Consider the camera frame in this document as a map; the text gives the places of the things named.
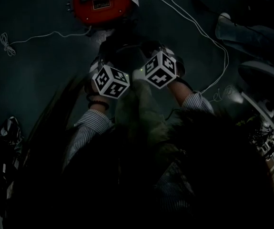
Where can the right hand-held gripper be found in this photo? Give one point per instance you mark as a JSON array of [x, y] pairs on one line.
[[160, 70]]

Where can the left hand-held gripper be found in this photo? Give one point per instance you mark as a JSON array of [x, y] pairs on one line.
[[110, 81]]

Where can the red vacuum cleaner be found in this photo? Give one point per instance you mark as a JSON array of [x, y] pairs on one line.
[[101, 6]]

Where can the person's left forearm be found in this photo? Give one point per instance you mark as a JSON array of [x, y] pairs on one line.
[[89, 125]]

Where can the person's right forearm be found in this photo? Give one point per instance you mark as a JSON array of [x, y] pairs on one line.
[[189, 96]]

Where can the person's green trousers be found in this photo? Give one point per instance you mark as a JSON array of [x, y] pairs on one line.
[[141, 118]]

